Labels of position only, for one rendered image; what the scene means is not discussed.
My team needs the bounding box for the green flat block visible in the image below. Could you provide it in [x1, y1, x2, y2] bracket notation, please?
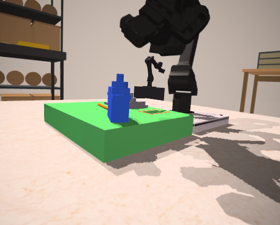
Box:
[44, 93, 194, 163]

